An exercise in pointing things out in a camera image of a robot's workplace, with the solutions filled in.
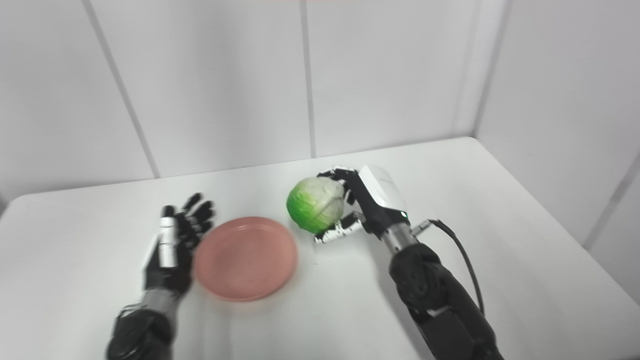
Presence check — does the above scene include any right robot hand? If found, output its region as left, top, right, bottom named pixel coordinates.
left=314, top=165, right=410, bottom=244

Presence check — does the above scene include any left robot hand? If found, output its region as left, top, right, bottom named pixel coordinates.
left=143, top=193, right=216, bottom=297

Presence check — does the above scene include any green white cabbage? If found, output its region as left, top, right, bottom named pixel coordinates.
left=286, top=176, right=347, bottom=234

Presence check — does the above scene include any pink plate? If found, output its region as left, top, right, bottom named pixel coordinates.
left=193, top=216, right=299, bottom=302

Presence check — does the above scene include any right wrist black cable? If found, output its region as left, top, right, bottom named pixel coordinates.
left=412, top=219, right=486, bottom=316

